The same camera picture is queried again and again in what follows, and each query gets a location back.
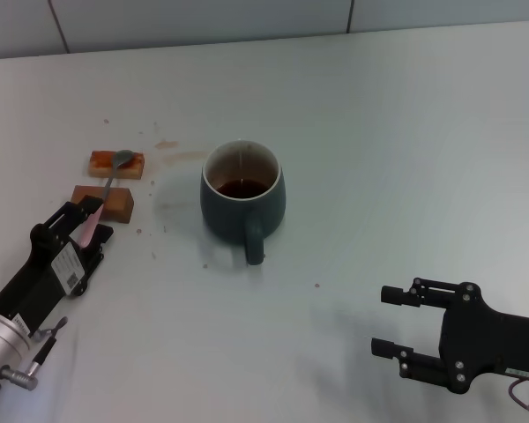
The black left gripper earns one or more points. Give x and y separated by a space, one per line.
39 282

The dark coffee liquid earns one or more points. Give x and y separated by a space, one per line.
242 189

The grey ceramic cup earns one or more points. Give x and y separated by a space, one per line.
229 216

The brown arched wooden block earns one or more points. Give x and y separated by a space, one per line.
119 205

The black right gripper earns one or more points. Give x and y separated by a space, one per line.
498 343

